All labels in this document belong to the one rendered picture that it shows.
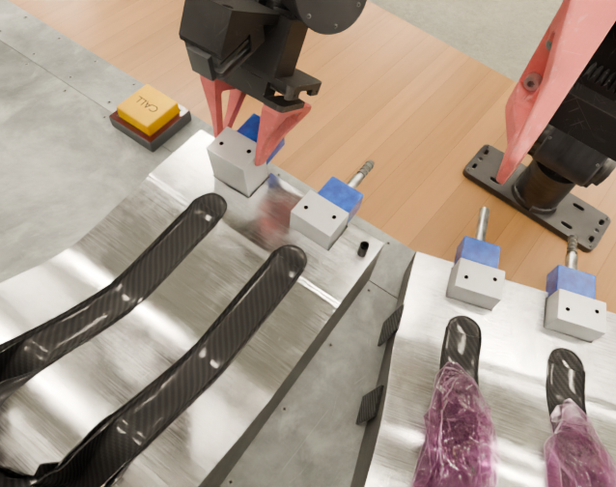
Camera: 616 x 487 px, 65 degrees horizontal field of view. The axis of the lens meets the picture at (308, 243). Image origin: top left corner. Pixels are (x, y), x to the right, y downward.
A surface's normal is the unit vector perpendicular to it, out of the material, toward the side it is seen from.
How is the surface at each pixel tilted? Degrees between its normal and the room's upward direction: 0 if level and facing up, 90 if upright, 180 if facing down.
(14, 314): 26
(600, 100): 1
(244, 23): 89
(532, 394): 20
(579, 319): 0
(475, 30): 0
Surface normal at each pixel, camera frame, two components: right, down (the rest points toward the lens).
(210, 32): -0.46, 0.34
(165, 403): 0.32, -0.77
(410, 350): 0.15, -0.71
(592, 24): -0.18, -0.21
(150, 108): 0.07, -0.50
